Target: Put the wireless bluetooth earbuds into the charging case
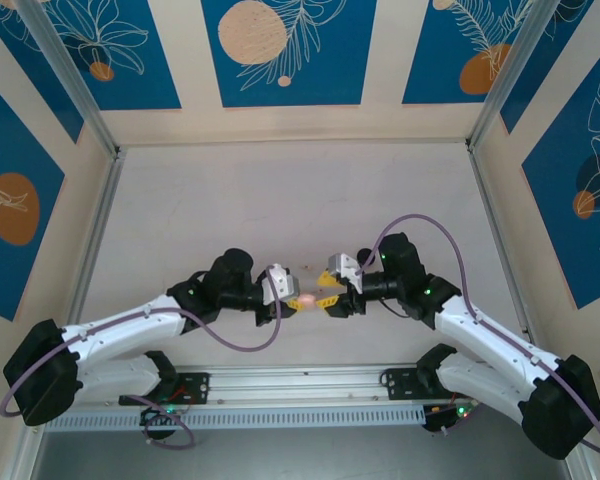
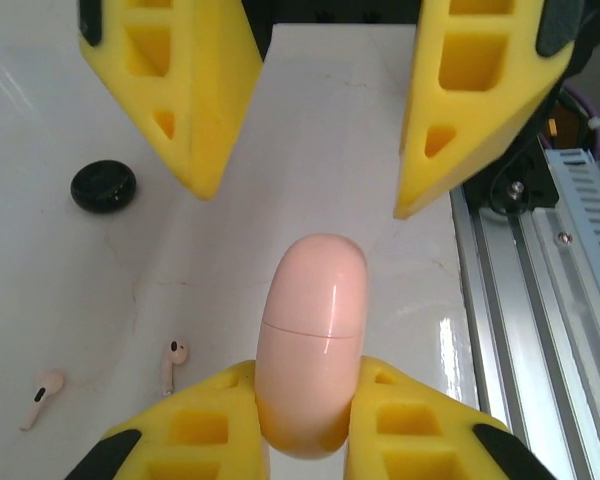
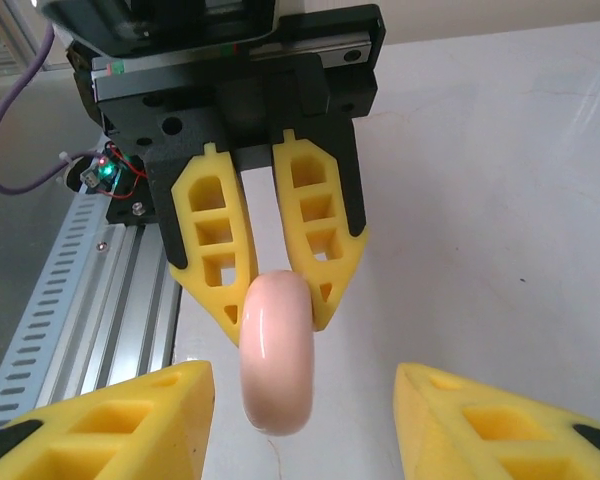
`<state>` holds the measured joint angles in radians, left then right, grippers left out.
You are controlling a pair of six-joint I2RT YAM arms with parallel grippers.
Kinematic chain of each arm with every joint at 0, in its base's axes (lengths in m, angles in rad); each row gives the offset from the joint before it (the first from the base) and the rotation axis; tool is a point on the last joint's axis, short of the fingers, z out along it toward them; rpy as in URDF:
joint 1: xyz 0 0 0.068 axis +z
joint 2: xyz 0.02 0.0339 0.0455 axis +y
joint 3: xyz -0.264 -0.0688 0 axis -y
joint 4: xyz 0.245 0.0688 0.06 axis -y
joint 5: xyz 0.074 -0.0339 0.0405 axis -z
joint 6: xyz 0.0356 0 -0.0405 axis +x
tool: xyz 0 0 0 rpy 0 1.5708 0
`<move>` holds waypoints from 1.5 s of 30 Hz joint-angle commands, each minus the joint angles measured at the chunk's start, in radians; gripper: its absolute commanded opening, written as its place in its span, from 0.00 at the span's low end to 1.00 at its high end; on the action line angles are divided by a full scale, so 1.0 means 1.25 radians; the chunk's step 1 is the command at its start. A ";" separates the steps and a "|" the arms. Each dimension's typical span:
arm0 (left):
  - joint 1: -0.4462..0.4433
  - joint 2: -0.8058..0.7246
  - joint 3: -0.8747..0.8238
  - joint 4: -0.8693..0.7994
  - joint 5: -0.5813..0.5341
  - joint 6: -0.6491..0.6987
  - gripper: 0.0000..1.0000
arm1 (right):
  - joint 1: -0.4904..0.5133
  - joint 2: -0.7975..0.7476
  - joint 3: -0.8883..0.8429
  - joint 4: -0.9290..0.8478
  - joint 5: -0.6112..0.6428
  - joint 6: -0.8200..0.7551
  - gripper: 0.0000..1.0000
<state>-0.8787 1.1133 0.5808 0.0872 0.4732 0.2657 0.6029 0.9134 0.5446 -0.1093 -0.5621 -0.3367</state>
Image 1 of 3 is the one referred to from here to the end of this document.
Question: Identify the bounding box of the thin red wire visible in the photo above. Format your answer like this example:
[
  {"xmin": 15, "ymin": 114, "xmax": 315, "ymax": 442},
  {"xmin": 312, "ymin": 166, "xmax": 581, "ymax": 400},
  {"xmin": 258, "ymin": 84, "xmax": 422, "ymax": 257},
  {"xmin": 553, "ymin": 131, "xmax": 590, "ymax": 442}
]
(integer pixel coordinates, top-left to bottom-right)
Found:
[{"xmin": 165, "ymin": 383, "xmax": 197, "ymax": 407}]

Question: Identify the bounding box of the aluminium frame upright post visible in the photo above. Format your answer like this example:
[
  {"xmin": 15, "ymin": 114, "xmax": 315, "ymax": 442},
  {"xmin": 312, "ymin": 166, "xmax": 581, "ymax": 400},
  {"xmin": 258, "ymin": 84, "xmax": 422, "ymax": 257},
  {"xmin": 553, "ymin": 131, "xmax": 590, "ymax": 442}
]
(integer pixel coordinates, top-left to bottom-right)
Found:
[
  {"xmin": 465, "ymin": 0, "xmax": 556, "ymax": 151},
  {"xmin": 17, "ymin": 0, "xmax": 126, "ymax": 161}
]

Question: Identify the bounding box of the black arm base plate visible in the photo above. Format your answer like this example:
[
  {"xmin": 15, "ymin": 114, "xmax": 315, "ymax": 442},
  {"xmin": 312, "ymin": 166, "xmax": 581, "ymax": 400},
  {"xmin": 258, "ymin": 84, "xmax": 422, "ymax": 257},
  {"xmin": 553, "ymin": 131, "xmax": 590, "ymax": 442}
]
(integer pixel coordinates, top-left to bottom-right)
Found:
[
  {"xmin": 381, "ymin": 367, "xmax": 431, "ymax": 402},
  {"xmin": 118, "ymin": 372, "xmax": 210, "ymax": 406}
]

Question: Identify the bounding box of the small circuit board green light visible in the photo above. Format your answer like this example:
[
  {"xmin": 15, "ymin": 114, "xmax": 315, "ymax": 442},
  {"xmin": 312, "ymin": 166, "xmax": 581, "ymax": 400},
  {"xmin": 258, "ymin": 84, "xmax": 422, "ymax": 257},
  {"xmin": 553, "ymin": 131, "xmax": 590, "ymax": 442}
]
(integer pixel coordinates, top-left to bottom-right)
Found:
[
  {"xmin": 424, "ymin": 402, "xmax": 476, "ymax": 431},
  {"xmin": 139, "ymin": 405, "xmax": 174, "ymax": 426}
]

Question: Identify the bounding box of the grey slotted cable duct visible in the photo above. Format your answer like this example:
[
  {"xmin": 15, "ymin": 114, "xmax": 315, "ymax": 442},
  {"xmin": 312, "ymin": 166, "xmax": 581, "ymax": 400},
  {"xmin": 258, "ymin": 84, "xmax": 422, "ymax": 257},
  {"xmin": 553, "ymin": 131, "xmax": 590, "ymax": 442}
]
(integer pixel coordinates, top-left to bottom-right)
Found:
[{"xmin": 44, "ymin": 404, "xmax": 427, "ymax": 432}]

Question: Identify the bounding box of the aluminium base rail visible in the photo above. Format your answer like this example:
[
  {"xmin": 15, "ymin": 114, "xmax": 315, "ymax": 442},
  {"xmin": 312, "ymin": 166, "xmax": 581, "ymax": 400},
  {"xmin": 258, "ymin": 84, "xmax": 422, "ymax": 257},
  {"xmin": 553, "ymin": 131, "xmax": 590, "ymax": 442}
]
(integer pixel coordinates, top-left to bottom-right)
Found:
[{"xmin": 22, "ymin": 363, "xmax": 566, "ymax": 409}]

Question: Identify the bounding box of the aluminium table side rail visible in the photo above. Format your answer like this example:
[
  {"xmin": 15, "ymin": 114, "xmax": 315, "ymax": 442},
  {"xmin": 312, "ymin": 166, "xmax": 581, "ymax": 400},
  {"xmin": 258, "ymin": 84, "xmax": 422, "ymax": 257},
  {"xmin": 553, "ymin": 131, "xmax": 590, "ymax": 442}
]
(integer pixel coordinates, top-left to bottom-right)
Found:
[
  {"xmin": 0, "ymin": 149, "xmax": 127, "ymax": 480},
  {"xmin": 467, "ymin": 142, "xmax": 600, "ymax": 480}
]

